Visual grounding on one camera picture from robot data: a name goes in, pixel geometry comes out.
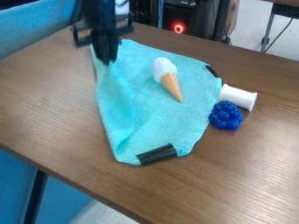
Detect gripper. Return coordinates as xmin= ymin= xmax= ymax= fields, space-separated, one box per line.
xmin=71 ymin=20 xmax=136 ymax=66

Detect turquoise cloth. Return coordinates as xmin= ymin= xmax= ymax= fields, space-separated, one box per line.
xmin=89 ymin=38 xmax=225 ymax=166

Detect toy ice cream cone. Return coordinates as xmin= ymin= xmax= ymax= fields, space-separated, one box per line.
xmin=150 ymin=56 xmax=185 ymax=103

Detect black computer tower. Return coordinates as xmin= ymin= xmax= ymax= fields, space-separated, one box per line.
xmin=161 ymin=0 xmax=220 ymax=40

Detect blue toy grapes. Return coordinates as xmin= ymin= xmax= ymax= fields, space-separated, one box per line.
xmin=206 ymin=100 xmax=245 ymax=131

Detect white spool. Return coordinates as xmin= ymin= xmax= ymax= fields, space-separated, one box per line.
xmin=217 ymin=83 xmax=260 ymax=112

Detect grey desk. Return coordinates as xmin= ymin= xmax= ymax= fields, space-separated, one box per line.
xmin=259 ymin=0 xmax=299 ymax=53

